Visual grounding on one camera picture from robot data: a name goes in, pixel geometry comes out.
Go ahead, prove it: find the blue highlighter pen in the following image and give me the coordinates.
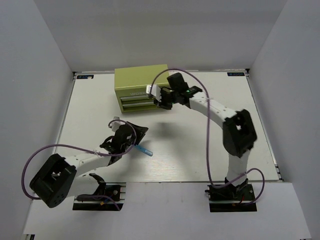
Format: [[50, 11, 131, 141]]
[[134, 145, 153, 157]]

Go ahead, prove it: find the drawer of chest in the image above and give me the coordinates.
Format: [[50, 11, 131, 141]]
[[120, 95, 152, 102]]

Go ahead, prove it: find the green metal drawer chest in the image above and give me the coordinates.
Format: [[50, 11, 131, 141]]
[[114, 64, 168, 113]]

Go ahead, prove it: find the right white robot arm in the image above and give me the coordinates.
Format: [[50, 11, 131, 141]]
[[146, 72, 257, 200]]

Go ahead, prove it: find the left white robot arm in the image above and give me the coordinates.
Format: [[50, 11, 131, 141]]
[[29, 117, 149, 208]]

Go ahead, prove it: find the right blue corner label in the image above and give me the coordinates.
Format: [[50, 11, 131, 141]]
[[227, 72, 245, 77]]

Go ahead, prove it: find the blue corner label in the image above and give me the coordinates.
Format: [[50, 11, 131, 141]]
[[76, 74, 94, 80], [227, 72, 245, 77]]

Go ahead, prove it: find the left blue corner label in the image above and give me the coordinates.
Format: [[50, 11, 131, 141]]
[[76, 74, 94, 80]]

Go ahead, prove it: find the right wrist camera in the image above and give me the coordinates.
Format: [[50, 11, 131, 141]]
[[145, 84, 162, 102]]

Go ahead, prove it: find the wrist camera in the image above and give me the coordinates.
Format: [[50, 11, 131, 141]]
[[145, 84, 162, 102], [108, 116, 125, 133]]

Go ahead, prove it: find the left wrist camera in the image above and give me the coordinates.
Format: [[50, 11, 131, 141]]
[[108, 116, 125, 133]]

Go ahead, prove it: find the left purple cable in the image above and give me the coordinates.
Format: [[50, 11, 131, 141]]
[[21, 119, 137, 211]]

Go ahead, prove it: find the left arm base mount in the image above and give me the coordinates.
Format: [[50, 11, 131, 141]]
[[72, 183, 126, 212]]

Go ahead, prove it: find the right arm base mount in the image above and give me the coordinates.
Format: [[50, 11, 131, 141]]
[[204, 179, 257, 213]]

